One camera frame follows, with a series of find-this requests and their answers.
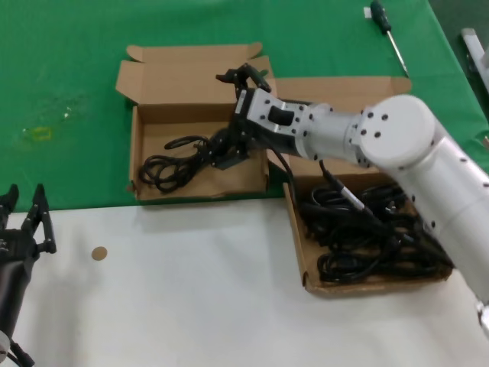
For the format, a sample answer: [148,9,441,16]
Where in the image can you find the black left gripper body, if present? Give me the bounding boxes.
[0,228,40,268]

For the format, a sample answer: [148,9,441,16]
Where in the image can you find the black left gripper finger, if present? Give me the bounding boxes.
[0,183,20,231]
[21,183,58,255]

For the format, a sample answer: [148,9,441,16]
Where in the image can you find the green handled screwdriver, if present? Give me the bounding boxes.
[369,0,410,76]

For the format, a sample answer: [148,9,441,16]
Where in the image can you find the grey metal profile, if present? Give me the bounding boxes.
[460,27,489,89]

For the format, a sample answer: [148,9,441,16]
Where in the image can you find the green tablecloth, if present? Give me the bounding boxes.
[0,0,489,215]

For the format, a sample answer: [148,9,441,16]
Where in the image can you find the black right wrist camera housing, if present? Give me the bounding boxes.
[244,121,303,158]

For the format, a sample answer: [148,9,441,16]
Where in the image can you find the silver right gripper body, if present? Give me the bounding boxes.
[234,86,309,145]

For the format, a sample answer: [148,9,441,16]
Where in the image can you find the open cardboard box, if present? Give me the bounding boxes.
[115,41,274,202]
[259,76,455,295]

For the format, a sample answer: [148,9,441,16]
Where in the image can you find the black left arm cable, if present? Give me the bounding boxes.
[5,338,35,367]

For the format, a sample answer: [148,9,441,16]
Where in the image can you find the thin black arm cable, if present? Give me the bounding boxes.
[267,148,297,192]

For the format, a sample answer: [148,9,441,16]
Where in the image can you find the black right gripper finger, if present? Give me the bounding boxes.
[206,119,250,172]
[215,63,278,96]

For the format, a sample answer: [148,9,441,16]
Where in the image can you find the cable with silver connector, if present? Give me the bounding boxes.
[319,158,387,230]

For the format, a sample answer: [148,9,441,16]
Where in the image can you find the yellow rubber band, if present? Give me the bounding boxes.
[30,126,53,142]

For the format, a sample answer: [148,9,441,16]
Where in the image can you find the black power cord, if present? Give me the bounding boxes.
[138,132,230,194]
[300,183,410,245]
[328,225,429,257]
[317,252,444,286]

